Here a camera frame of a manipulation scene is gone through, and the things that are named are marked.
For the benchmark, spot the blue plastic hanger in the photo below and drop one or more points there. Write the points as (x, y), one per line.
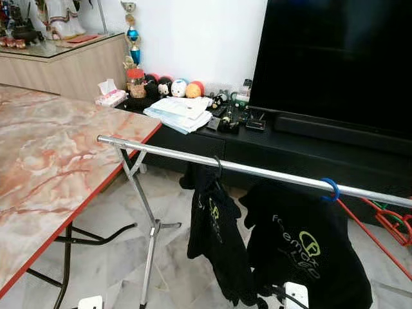
(337, 187)

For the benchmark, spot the black shirt with Foremotion print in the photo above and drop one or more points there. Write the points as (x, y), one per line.
(302, 257)

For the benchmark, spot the red plastic hanger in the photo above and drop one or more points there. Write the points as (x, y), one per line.
(373, 238)

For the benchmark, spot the black soundbar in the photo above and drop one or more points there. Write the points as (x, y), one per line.
(335, 132)

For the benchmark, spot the black television console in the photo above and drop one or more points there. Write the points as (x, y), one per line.
(290, 154)

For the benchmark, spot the black flat television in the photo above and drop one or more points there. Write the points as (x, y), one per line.
(335, 58)

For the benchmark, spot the silver metal clothes rack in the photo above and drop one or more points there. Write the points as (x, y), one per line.
(270, 172)

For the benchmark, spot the black small router box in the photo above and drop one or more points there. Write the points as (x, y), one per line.
(255, 123)

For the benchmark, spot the white green bottle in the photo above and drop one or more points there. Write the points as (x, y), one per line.
(244, 90)

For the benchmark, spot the black shirt with small logo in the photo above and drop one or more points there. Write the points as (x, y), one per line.
(215, 238)

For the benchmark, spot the orange red round plush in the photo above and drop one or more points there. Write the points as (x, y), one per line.
(195, 90)

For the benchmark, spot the stack of white papers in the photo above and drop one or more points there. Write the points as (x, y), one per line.
(180, 111)

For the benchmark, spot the black white mouse plush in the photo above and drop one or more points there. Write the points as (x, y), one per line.
(165, 87)

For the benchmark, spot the red lid glass jar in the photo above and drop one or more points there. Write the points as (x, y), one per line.
(135, 82)

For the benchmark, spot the gold blue trophy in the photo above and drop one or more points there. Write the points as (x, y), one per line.
(132, 35)

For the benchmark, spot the pink tissue box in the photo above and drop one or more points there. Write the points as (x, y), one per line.
(111, 98)

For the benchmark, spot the red flat tray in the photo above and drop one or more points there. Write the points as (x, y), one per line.
(82, 38)

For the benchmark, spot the light wooden sideboard cabinet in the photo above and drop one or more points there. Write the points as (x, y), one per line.
(64, 71)

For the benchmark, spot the black folding table legs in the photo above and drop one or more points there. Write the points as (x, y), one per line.
(67, 257)

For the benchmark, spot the white porcelain figurine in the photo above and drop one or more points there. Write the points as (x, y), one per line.
(63, 19)

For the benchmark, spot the black incense pot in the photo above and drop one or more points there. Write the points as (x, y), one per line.
(27, 33)

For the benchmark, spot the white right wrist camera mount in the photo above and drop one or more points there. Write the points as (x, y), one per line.
(297, 296)

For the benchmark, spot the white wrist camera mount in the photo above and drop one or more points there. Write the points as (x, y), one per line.
(90, 302)
(297, 296)

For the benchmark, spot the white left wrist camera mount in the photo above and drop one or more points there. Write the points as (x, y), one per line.
(90, 302)

